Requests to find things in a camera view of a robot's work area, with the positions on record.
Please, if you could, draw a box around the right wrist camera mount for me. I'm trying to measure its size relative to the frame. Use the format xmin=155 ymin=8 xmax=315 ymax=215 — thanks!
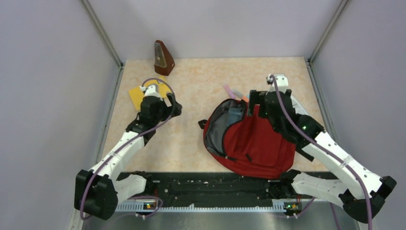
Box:
xmin=266 ymin=74 xmax=289 ymax=93

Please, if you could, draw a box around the red backpack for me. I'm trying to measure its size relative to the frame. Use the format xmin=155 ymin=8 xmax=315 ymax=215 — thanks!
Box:
xmin=198 ymin=99 xmax=296 ymax=179

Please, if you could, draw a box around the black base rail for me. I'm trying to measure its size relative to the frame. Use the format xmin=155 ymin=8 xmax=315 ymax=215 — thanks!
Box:
xmin=118 ymin=172 xmax=309 ymax=212

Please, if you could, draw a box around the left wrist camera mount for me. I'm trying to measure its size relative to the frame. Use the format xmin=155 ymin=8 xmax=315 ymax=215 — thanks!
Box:
xmin=140 ymin=83 xmax=161 ymax=98

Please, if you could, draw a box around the orange highlighter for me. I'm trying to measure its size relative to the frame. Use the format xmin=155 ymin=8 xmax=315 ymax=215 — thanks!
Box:
xmin=232 ymin=89 xmax=249 ymax=103

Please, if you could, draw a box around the yellow notebook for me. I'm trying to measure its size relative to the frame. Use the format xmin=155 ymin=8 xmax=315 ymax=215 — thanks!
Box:
xmin=129 ymin=76 xmax=171 ymax=111

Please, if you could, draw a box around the dark nineteen eighty-four book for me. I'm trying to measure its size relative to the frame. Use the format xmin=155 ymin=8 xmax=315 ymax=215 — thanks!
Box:
xmin=227 ymin=107 xmax=245 ymax=126

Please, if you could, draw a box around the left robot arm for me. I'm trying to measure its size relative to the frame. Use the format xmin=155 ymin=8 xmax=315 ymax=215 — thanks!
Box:
xmin=74 ymin=92 xmax=182 ymax=220

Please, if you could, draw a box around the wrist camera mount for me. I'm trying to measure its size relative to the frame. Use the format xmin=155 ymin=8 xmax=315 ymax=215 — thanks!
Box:
xmin=140 ymin=83 xmax=161 ymax=98
xmin=266 ymin=74 xmax=289 ymax=93

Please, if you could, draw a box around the brown wooden metronome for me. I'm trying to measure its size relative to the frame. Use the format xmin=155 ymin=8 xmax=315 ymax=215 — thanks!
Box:
xmin=154 ymin=40 xmax=175 ymax=76

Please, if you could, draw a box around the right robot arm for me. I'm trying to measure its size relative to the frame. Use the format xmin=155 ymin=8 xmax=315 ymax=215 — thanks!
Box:
xmin=248 ymin=89 xmax=397 ymax=225

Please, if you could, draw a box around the pink highlighter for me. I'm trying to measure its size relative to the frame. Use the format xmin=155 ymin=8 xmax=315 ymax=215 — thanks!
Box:
xmin=223 ymin=83 xmax=236 ymax=99

